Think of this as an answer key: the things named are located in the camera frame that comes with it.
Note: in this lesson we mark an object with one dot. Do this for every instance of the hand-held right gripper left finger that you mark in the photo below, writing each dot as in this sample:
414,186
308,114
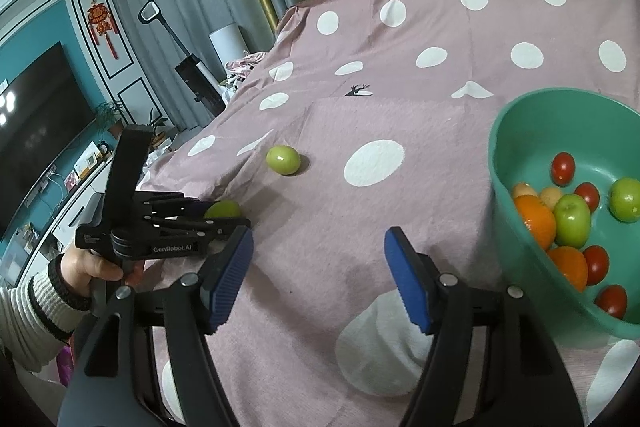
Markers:
227,282

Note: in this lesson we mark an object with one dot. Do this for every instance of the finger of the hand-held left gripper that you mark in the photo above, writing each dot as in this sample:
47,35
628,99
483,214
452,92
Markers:
210,227
172,204

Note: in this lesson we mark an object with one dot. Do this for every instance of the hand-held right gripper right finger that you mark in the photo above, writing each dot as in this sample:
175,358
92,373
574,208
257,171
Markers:
407,282

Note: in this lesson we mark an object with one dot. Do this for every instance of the small green fruit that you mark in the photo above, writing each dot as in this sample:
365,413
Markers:
283,160
223,209

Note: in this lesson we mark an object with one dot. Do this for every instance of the brown round fruit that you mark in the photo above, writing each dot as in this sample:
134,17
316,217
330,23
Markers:
525,191
551,198

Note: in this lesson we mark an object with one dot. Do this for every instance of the green apple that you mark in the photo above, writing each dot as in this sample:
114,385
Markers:
625,199
571,221

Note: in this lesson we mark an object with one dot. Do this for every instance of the red cherry tomato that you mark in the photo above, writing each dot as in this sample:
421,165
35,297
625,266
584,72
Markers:
596,264
612,301
588,196
563,168

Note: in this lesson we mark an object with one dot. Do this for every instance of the green plastic bowl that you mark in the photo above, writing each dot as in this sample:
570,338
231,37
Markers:
530,127

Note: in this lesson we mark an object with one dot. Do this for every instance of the person's left hand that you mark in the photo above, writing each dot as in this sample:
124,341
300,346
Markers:
85,268

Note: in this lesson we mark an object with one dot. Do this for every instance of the white television cabinet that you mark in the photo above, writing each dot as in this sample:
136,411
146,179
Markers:
75,209

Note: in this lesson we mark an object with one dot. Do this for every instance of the potted green plant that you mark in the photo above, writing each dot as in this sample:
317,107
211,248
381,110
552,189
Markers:
111,114

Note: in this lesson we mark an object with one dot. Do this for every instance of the pink polka-dot blanket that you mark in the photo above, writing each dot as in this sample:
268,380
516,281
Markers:
350,227

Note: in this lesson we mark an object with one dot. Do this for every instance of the black television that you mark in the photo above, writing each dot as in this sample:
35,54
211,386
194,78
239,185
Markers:
40,122

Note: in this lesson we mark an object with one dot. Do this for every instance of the upright floor cleaner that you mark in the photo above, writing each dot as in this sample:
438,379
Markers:
195,77

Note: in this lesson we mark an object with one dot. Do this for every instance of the orange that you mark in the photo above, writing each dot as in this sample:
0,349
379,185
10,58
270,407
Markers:
570,268
535,221

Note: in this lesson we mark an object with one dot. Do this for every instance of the crumpled pale cloth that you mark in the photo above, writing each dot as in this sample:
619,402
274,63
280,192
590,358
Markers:
245,64

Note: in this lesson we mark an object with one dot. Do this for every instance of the white cylinder appliance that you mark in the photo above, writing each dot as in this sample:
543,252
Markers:
227,42

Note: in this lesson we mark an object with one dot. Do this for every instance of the red knot wall ornament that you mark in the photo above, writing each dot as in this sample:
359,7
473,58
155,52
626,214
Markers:
101,21

